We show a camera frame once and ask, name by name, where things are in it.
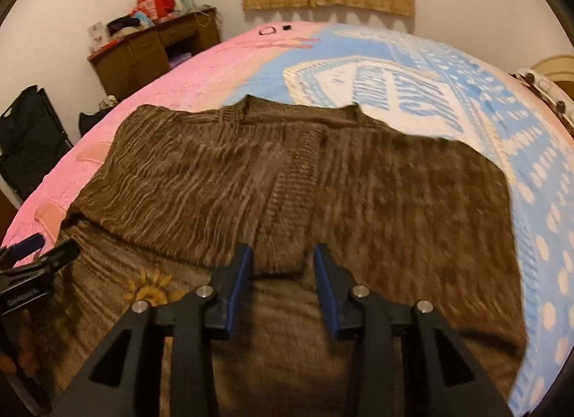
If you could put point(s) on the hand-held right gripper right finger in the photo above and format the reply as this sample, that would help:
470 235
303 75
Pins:
323 291

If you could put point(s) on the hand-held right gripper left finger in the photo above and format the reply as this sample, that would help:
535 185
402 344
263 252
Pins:
240 282

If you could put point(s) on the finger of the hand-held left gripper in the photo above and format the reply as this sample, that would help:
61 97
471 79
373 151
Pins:
49 260
29 246

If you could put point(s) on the brown knit sweater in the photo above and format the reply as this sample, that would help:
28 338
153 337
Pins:
358 197

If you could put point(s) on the black folding chair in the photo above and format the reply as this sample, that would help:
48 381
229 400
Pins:
31 139

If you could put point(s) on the black bag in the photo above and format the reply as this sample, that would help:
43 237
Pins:
92 123

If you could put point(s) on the patterned cloth bundle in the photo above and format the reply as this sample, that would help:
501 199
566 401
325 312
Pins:
107 103

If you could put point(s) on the pink and blue printed blanket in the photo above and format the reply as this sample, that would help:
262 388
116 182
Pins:
202 71

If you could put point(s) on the brown wooden desk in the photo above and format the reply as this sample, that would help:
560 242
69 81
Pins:
134 58

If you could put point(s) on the white printed box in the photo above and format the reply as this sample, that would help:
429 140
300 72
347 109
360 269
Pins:
97 35

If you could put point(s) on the purple box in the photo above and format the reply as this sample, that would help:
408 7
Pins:
180 59

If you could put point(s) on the dark cloth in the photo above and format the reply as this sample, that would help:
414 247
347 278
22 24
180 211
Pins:
123 23

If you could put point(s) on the red gift bag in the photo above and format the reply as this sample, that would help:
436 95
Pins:
154 4

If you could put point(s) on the pale blue bag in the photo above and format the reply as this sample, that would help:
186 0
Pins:
184 2

